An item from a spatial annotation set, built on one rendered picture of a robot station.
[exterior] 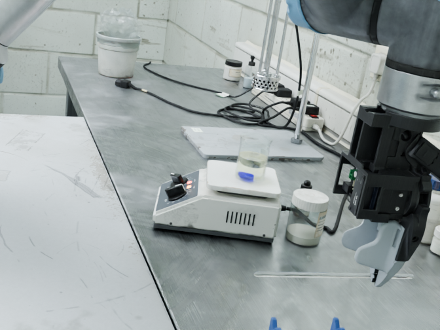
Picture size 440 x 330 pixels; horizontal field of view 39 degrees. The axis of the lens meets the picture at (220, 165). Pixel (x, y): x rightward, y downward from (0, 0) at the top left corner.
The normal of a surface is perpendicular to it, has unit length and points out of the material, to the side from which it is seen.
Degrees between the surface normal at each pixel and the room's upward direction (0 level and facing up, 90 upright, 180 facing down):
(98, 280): 0
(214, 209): 90
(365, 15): 101
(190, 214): 90
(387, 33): 126
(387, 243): 92
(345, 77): 90
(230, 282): 0
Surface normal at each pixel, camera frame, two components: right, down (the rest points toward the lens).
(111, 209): 0.15, -0.93
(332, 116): -0.94, -0.02
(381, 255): 0.20, 0.39
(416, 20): -0.59, 0.24
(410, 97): -0.40, 0.25
